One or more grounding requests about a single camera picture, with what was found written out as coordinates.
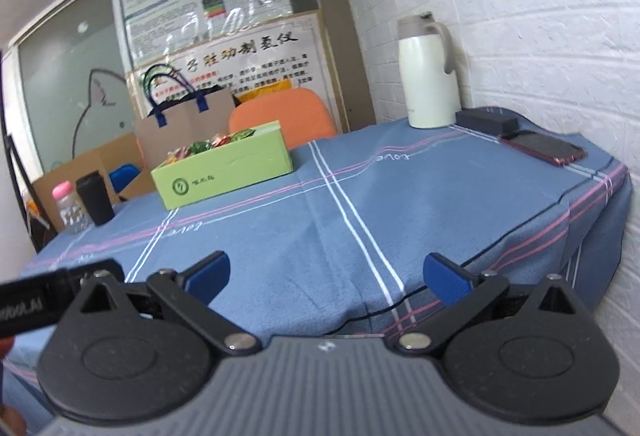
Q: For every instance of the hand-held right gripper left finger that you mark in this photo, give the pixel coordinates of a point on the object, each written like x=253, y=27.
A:
x=210, y=276

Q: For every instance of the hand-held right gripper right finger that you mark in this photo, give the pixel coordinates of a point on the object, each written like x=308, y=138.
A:
x=445, y=278

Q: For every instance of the light green cardboard box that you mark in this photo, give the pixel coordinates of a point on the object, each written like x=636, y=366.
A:
x=225, y=171

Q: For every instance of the pile of assorted snack packets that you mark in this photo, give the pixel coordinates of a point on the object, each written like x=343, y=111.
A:
x=210, y=144

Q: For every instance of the pink-lidded clear bottle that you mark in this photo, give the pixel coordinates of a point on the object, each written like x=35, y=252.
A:
x=70, y=211

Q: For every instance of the black tumbler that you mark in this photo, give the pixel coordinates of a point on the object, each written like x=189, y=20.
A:
x=96, y=201

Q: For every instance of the blue chair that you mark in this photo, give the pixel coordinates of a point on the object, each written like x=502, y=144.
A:
x=124, y=177

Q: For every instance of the blue striped tablecloth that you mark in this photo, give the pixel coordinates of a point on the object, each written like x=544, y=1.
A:
x=350, y=176

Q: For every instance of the brown cardboard box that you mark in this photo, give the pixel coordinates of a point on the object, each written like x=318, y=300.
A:
x=100, y=156

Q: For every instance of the black case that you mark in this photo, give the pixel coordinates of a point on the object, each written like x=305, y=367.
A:
x=487, y=121

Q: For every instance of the red smartphone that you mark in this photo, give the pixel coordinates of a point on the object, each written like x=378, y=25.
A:
x=545, y=147

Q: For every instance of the orange chair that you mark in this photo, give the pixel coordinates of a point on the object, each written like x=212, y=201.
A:
x=285, y=116

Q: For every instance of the white thermos jug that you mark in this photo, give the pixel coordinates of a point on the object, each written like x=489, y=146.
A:
x=430, y=76

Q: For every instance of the frosted glass panel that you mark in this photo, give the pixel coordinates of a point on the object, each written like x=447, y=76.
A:
x=60, y=81

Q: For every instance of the wall poster with black lettering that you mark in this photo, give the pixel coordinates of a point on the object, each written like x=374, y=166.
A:
x=280, y=56

